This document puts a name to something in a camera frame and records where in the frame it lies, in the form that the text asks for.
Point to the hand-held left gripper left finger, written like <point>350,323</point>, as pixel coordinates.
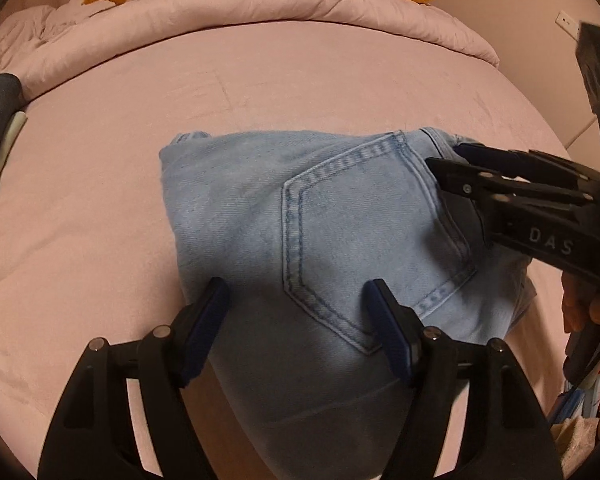
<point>207,330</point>

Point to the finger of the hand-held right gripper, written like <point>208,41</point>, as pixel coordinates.
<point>460,180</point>
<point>485,155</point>

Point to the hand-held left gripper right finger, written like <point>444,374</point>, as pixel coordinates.
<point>387,330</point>

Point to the light blue denim pants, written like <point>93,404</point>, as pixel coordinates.
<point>330,240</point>

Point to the person's right hand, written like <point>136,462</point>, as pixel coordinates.
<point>580,305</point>

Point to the blue printed packet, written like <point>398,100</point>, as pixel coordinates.
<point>582,395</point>

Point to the beige fluffy cloth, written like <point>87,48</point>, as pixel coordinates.
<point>575,440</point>

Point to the pink duvet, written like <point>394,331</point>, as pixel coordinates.
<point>255,25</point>

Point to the folded light green cloth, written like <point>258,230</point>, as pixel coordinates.
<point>7,150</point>

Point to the white wall outlet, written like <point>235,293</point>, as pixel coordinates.
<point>567,22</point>

